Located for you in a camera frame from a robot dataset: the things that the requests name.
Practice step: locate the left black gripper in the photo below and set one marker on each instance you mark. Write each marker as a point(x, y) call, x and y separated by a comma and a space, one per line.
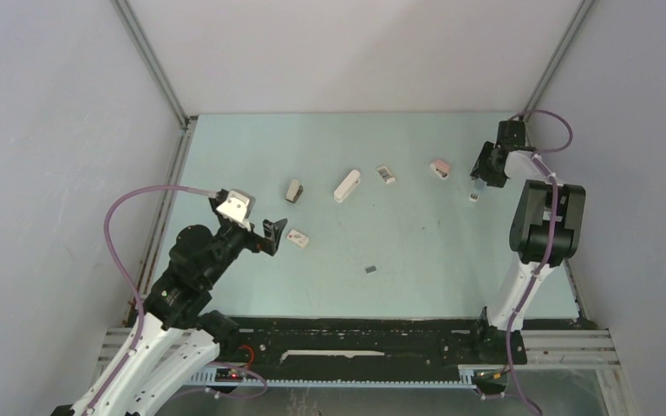
point(270, 240)

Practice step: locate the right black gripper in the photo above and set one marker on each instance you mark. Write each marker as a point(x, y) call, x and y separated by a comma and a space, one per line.
point(480, 167)

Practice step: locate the long white stapler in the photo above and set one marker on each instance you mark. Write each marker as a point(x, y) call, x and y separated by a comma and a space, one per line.
point(347, 186)

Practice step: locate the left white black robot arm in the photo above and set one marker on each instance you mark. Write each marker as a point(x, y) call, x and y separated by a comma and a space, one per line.
point(173, 336)

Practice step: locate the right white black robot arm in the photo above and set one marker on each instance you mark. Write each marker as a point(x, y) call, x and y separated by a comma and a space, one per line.
point(545, 230)

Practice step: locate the beige brown mini stapler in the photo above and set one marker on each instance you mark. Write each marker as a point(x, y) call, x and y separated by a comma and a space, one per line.
point(294, 191)

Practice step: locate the white staple box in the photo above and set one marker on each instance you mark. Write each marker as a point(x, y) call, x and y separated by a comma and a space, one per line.
point(298, 238)

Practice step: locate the open staple box tray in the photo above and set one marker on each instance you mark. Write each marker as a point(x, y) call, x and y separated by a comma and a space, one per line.
point(386, 174)

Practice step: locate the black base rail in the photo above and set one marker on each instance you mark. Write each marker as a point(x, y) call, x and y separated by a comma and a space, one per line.
point(369, 350)

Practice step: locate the right aluminium frame post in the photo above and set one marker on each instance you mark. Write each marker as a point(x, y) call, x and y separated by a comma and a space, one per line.
point(571, 33)

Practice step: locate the aluminium frame post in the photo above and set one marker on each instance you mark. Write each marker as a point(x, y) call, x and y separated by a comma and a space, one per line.
point(571, 33)
point(126, 13)

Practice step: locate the left aluminium frame post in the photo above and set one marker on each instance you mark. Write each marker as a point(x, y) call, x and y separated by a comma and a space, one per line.
point(126, 13)

